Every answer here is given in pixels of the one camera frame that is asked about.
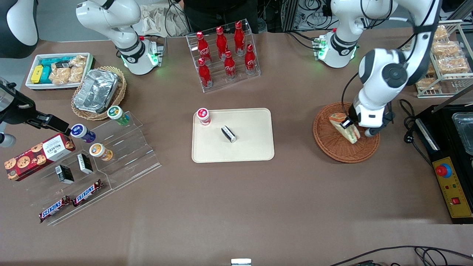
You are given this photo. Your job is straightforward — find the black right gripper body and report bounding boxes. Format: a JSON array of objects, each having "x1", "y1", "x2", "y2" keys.
[{"x1": 0, "y1": 79, "x2": 41, "y2": 125}]

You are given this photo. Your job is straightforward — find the triangular sandwich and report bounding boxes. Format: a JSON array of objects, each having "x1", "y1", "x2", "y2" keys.
[{"x1": 329, "y1": 113, "x2": 361, "y2": 144}]

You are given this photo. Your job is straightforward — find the round brown wicker basket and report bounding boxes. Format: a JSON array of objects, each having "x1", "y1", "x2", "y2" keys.
[{"x1": 313, "y1": 102, "x2": 380, "y2": 164}]

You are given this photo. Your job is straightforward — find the aluminium foil tray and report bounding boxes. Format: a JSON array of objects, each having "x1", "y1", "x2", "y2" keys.
[{"x1": 73, "y1": 69, "x2": 119, "y2": 114}]

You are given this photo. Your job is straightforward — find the light woven wicker basket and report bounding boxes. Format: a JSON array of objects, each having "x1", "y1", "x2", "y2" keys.
[{"x1": 71, "y1": 66, "x2": 127, "y2": 121}]

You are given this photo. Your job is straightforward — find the metal appliance tray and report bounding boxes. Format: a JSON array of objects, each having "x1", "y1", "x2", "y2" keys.
[{"x1": 452, "y1": 112, "x2": 473, "y2": 156}]

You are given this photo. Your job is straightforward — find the beige plastic tray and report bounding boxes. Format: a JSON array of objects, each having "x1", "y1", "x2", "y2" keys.
[{"x1": 191, "y1": 108, "x2": 275, "y2": 163}]

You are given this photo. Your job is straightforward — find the white plastic bin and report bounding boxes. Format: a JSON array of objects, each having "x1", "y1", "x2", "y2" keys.
[{"x1": 25, "y1": 52, "x2": 95, "y2": 91}]

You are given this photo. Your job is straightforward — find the blue-lid small jar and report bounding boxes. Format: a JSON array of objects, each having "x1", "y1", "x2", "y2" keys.
[{"x1": 70, "y1": 124, "x2": 96, "y2": 144}]

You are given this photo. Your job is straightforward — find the red cookie box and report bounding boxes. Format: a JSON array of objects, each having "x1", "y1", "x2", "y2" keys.
[{"x1": 4, "y1": 133, "x2": 76, "y2": 182}]

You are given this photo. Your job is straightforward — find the small black box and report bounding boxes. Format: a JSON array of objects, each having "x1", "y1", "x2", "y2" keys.
[
  {"x1": 55, "y1": 165, "x2": 75, "y2": 184},
  {"x1": 221, "y1": 126, "x2": 237, "y2": 143},
  {"x1": 76, "y1": 153, "x2": 93, "y2": 174}
]

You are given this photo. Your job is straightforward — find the orange-lid small jar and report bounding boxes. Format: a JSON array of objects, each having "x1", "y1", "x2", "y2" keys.
[{"x1": 89, "y1": 143, "x2": 113, "y2": 161}]

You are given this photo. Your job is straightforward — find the long teal snack box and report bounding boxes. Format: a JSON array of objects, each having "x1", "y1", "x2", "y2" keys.
[{"x1": 40, "y1": 57, "x2": 72, "y2": 67}]

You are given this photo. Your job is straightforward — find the green-lid small jar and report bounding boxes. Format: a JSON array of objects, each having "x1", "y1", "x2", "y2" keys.
[{"x1": 107, "y1": 106, "x2": 130, "y2": 126}]

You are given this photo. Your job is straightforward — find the grey metal bar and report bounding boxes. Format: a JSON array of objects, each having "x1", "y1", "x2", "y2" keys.
[{"x1": 431, "y1": 84, "x2": 473, "y2": 113}]

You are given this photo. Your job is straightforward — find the red emergency stop button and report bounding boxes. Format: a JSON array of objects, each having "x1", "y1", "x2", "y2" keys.
[{"x1": 435, "y1": 163, "x2": 452, "y2": 178}]

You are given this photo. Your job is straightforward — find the Snickers chocolate bar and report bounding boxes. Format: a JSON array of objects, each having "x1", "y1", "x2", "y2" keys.
[
  {"x1": 39, "y1": 195, "x2": 72, "y2": 224},
  {"x1": 72, "y1": 179, "x2": 104, "y2": 207}
]

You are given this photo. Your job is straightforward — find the clear acrylic stepped display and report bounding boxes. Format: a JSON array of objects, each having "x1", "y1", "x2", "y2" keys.
[{"x1": 26, "y1": 111, "x2": 162, "y2": 226}]

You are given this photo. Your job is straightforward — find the yellow panel control box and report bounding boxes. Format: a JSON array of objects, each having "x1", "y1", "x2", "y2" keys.
[{"x1": 431, "y1": 155, "x2": 473, "y2": 225}]

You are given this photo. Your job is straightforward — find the red cola bottle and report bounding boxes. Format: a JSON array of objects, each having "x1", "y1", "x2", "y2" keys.
[
  {"x1": 234, "y1": 21, "x2": 246, "y2": 56},
  {"x1": 244, "y1": 44, "x2": 257, "y2": 75},
  {"x1": 216, "y1": 26, "x2": 229, "y2": 59},
  {"x1": 224, "y1": 50, "x2": 237, "y2": 80},
  {"x1": 197, "y1": 58, "x2": 213, "y2": 88},
  {"x1": 196, "y1": 31, "x2": 212, "y2": 63}
]

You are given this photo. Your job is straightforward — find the clear acrylic bottle rack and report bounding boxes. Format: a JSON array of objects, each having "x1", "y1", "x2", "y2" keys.
[{"x1": 186, "y1": 18, "x2": 261, "y2": 93}]

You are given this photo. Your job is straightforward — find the red-lid small jar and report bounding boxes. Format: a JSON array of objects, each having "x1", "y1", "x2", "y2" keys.
[{"x1": 196, "y1": 108, "x2": 211, "y2": 127}]

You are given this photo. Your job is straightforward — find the beige crumpled cloth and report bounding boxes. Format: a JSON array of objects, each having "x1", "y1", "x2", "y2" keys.
[{"x1": 140, "y1": 3, "x2": 185, "y2": 37}]

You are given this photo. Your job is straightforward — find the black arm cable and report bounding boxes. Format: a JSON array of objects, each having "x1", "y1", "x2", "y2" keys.
[{"x1": 342, "y1": 0, "x2": 442, "y2": 119}]

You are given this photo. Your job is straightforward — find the black power cable with plug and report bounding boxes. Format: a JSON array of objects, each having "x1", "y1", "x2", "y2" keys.
[{"x1": 398, "y1": 98, "x2": 433, "y2": 174}]

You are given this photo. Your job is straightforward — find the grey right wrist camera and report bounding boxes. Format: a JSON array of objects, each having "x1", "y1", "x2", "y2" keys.
[{"x1": 0, "y1": 133, "x2": 17, "y2": 148}]

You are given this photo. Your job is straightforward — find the white wire rack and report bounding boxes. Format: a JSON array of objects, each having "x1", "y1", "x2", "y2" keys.
[{"x1": 401, "y1": 20, "x2": 473, "y2": 98}]

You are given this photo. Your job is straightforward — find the tangle of black cables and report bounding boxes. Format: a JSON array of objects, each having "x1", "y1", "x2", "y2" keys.
[{"x1": 285, "y1": 0, "x2": 333, "y2": 32}]

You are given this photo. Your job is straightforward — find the black metal frame post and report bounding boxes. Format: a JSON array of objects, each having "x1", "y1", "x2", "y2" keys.
[{"x1": 281, "y1": 0, "x2": 300, "y2": 32}]

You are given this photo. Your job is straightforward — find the black floor cable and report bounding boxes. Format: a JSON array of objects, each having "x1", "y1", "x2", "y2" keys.
[{"x1": 329, "y1": 245, "x2": 473, "y2": 266}]

